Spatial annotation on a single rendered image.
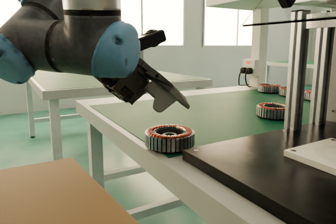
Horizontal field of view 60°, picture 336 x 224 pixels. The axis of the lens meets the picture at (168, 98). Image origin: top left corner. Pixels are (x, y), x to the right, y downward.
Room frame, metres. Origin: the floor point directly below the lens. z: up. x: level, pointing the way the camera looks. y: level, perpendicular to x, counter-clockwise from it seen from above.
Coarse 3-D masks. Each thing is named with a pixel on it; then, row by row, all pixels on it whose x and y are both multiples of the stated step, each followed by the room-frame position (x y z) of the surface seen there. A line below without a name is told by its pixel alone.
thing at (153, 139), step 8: (152, 128) 0.65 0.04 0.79; (160, 128) 0.66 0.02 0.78; (168, 128) 0.66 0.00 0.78; (176, 128) 0.66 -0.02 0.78; (184, 128) 0.64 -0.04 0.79; (152, 136) 0.60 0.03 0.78; (160, 136) 0.59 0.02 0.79; (168, 136) 0.58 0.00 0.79; (176, 136) 0.58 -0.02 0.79; (184, 136) 0.59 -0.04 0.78; (192, 136) 0.61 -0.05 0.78; (152, 144) 0.59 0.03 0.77; (160, 144) 0.58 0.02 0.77; (168, 144) 0.58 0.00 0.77; (176, 144) 0.58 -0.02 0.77; (184, 144) 0.59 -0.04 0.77; (192, 144) 0.61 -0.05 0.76; (168, 152) 0.58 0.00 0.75; (176, 152) 0.58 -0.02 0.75
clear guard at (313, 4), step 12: (264, 0) 0.52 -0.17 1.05; (276, 0) 0.50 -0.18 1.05; (300, 0) 0.45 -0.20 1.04; (312, 0) 0.43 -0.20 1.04; (324, 0) 0.41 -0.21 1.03; (252, 12) 0.52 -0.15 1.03; (264, 12) 0.49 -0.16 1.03; (276, 12) 0.47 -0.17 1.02; (288, 12) 0.45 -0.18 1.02; (300, 12) 0.42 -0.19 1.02; (312, 12) 0.41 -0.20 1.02; (324, 12) 0.39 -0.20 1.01; (252, 24) 0.49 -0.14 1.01; (264, 24) 0.47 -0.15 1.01
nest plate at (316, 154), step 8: (304, 144) 0.55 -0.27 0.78; (312, 144) 0.55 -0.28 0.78; (320, 144) 0.55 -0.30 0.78; (328, 144) 0.55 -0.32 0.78; (288, 152) 0.51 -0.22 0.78; (296, 152) 0.50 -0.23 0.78; (304, 152) 0.50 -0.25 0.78; (312, 152) 0.50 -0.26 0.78; (320, 152) 0.50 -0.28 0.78; (328, 152) 0.50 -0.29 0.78; (296, 160) 0.49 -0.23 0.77; (304, 160) 0.48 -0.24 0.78; (312, 160) 0.47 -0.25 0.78; (320, 160) 0.47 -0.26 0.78; (328, 160) 0.47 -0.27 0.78; (320, 168) 0.45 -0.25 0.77; (328, 168) 0.44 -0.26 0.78
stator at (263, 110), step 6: (264, 102) 0.95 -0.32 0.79; (270, 102) 0.96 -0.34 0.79; (276, 102) 0.95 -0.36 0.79; (258, 108) 0.90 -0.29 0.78; (264, 108) 0.88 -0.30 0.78; (270, 108) 0.87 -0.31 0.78; (276, 108) 0.87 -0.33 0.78; (282, 108) 0.87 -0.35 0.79; (258, 114) 0.90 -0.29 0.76; (264, 114) 0.88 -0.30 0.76; (270, 114) 0.86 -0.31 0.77; (276, 114) 0.86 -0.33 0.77; (282, 114) 0.86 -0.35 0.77
